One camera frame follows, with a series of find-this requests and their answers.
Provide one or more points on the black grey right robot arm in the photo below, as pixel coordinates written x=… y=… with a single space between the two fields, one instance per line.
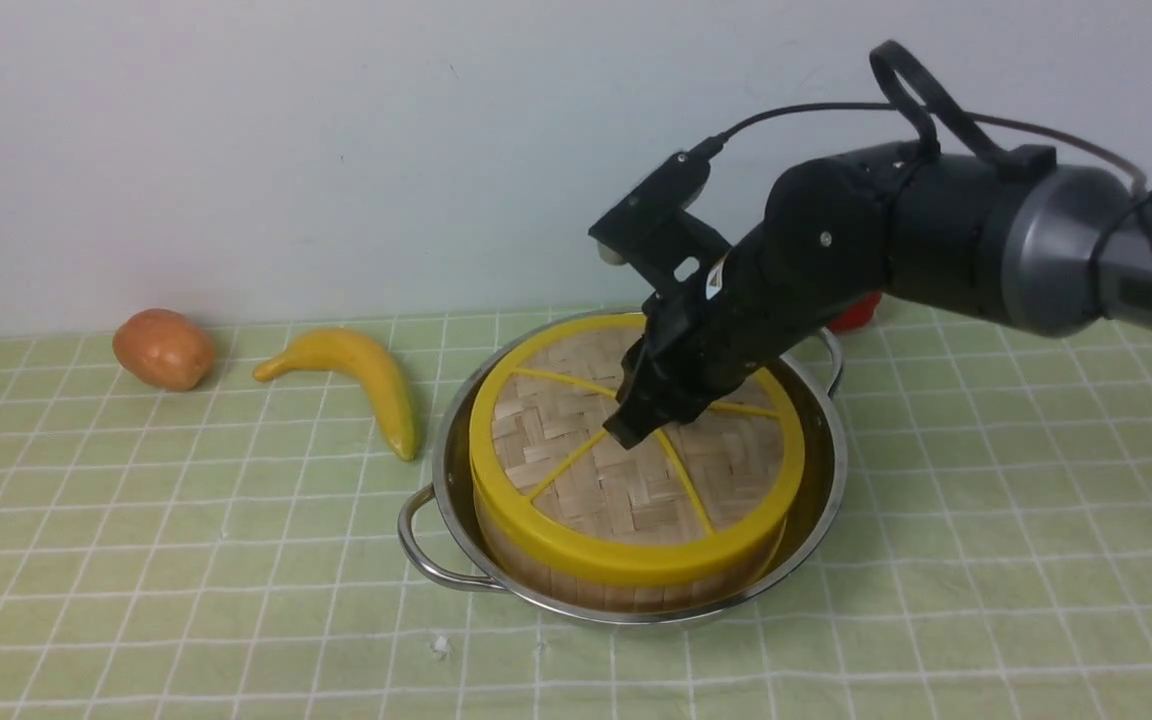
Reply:
x=1045 y=252

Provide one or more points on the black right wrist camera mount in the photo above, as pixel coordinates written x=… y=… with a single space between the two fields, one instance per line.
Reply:
x=651 y=229

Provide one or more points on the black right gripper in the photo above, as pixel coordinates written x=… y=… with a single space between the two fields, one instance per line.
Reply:
x=768 y=293

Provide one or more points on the yellow rimmed woven steamer lid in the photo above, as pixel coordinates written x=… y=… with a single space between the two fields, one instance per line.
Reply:
x=538 y=416

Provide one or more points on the green checked tablecloth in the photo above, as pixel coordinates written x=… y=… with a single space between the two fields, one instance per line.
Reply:
x=231 y=553

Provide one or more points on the yellow banana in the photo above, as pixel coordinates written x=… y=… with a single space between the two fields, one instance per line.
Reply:
x=370 y=364

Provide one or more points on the stainless steel two-handled pot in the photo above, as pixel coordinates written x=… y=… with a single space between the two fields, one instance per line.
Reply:
x=440 y=535

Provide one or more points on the yellow rimmed bamboo steamer basket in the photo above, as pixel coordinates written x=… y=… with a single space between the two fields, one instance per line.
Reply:
x=626 y=590

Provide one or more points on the red bell pepper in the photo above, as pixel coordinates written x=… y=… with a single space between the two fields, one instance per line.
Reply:
x=858 y=316

